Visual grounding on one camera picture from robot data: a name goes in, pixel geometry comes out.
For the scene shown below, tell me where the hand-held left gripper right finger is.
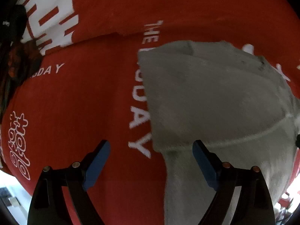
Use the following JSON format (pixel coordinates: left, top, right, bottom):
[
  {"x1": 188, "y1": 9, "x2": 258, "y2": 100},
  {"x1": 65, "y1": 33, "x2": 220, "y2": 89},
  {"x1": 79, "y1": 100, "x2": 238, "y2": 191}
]
[{"x1": 192, "y1": 140, "x2": 275, "y2": 225}]

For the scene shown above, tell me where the grey small garment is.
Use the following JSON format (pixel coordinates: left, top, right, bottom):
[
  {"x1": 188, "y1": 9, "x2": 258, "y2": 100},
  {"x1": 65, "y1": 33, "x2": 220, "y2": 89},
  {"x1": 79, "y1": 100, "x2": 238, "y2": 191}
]
[{"x1": 136, "y1": 40, "x2": 299, "y2": 225}]

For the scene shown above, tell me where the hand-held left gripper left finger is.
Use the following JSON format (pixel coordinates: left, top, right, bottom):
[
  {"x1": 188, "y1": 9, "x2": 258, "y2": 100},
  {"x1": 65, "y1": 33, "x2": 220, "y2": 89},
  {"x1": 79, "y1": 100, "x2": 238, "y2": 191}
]
[{"x1": 28, "y1": 140, "x2": 111, "y2": 225}]

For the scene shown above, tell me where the red printed blanket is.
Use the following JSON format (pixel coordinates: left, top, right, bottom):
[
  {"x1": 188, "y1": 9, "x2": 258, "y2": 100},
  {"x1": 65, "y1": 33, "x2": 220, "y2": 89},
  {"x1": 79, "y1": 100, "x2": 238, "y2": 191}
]
[{"x1": 0, "y1": 0, "x2": 300, "y2": 225}]

